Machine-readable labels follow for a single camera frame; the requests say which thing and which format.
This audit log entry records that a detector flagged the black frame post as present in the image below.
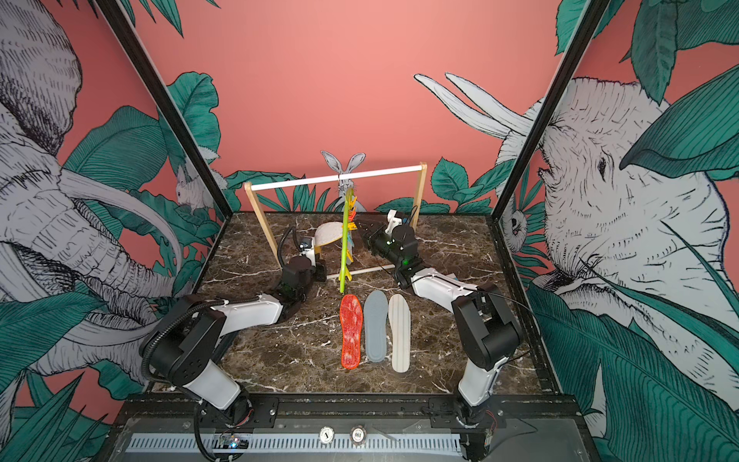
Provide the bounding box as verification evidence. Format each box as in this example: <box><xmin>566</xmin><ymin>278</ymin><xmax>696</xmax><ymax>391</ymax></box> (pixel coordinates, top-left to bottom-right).
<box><xmin>492</xmin><ymin>0</ymin><xmax>609</xmax><ymax>221</ymax></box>
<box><xmin>95</xmin><ymin>0</ymin><xmax>233</xmax><ymax>219</ymax></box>

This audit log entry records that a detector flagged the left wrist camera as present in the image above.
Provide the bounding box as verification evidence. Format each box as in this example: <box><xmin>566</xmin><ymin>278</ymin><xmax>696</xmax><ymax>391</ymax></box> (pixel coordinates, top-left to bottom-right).
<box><xmin>298</xmin><ymin>237</ymin><xmax>319</xmax><ymax>267</ymax></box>

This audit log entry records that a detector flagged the round gauge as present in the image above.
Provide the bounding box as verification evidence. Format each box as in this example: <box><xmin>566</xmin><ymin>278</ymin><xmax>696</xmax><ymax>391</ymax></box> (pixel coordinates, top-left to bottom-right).
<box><xmin>319</xmin><ymin>427</ymin><xmax>335</xmax><ymax>445</ymax></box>
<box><xmin>350</xmin><ymin>425</ymin><xmax>367</xmax><ymax>446</ymax></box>

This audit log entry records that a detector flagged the white perforated vent strip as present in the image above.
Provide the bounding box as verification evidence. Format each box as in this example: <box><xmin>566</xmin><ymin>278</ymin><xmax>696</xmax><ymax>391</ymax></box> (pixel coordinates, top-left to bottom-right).
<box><xmin>124</xmin><ymin>433</ymin><xmax>462</xmax><ymax>455</ymax></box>

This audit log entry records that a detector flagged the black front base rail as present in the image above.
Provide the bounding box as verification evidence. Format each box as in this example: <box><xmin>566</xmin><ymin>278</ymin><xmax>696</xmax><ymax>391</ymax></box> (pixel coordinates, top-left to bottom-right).
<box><xmin>114</xmin><ymin>393</ymin><xmax>582</xmax><ymax>431</ymax></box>

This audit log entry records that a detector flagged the left black frame post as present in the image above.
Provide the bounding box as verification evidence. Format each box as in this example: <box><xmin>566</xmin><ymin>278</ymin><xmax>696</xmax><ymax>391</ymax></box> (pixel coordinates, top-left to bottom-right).
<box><xmin>95</xmin><ymin>0</ymin><xmax>233</xmax><ymax>219</ymax></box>

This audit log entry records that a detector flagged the grey bubbled foam insole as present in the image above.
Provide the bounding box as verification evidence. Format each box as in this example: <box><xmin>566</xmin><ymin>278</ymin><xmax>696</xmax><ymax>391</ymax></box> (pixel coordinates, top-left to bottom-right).
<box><xmin>364</xmin><ymin>290</ymin><xmax>389</xmax><ymax>363</ymax></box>

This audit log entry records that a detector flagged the small green circuit board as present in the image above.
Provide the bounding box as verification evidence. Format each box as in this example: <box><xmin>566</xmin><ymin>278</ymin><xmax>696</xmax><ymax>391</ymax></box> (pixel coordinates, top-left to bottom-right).
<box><xmin>216</xmin><ymin>434</ymin><xmax>249</xmax><ymax>450</ymax></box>

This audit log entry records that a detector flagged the left round gauge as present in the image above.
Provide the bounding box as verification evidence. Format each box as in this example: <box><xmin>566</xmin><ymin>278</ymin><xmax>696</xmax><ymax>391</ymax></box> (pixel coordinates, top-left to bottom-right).
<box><xmin>319</xmin><ymin>427</ymin><xmax>335</xmax><ymax>445</ymax></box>

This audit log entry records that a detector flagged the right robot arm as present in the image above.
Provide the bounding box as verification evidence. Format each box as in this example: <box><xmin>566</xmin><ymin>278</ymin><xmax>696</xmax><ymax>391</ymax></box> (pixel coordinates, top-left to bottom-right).
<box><xmin>357</xmin><ymin>219</ymin><xmax>523</xmax><ymax>427</ymax></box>

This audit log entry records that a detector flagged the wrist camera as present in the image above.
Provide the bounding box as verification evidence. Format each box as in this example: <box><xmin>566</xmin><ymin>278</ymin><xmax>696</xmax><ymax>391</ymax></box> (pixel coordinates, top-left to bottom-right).
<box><xmin>298</xmin><ymin>237</ymin><xmax>319</xmax><ymax>267</ymax></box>
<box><xmin>385</xmin><ymin>209</ymin><xmax>404</xmax><ymax>236</ymax></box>

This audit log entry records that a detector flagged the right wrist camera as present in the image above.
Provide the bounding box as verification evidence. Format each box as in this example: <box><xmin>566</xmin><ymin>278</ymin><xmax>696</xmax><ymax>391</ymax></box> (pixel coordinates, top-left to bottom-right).
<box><xmin>385</xmin><ymin>209</ymin><xmax>404</xmax><ymax>236</ymax></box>

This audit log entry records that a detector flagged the orange-edged felt insole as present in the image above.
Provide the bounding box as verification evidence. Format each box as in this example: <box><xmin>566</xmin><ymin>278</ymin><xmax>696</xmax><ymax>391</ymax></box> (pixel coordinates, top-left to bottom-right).
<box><xmin>340</xmin><ymin>295</ymin><xmax>364</xmax><ymax>370</ymax></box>

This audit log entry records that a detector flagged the yellow-edged felt insole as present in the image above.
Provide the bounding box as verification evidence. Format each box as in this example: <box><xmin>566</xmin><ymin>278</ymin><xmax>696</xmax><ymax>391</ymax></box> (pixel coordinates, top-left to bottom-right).
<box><xmin>314</xmin><ymin>221</ymin><xmax>344</xmax><ymax>248</ymax></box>

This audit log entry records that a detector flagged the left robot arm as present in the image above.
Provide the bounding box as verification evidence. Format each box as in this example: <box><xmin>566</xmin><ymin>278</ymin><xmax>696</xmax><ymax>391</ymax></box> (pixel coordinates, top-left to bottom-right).
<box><xmin>140</xmin><ymin>226</ymin><xmax>326</xmax><ymax>427</ymax></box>

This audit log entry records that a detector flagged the right black frame post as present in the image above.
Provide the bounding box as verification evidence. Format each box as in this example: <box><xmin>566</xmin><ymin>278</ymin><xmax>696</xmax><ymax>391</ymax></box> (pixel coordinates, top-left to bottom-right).
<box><xmin>492</xmin><ymin>0</ymin><xmax>609</xmax><ymax>221</ymax></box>

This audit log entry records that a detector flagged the wooden hanger rack frame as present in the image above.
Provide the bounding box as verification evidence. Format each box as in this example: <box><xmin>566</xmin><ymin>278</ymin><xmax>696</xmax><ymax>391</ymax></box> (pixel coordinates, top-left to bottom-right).
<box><xmin>244</xmin><ymin>162</ymin><xmax>428</xmax><ymax>281</ymax></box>

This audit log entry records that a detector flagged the right round gauge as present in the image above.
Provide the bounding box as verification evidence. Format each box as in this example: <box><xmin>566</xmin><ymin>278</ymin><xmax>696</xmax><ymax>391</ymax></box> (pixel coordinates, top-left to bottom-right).
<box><xmin>350</xmin><ymin>425</ymin><xmax>367</xmax><ymax>446</ymax></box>

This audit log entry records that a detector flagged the green clothes hanger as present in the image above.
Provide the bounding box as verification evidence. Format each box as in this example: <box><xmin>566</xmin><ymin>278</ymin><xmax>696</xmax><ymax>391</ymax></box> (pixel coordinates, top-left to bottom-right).
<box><xmin>339</xmin><ymin>188</ymin><xmax>354</xmax><ymax>295</ymax></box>

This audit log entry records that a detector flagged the white striped fabric insole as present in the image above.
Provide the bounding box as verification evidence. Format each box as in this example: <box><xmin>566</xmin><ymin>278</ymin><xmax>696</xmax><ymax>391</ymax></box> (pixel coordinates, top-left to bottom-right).
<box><xmin>389</xmin><ymin>294</ymin><xmax>411</xmax><ymax>373</ymax></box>

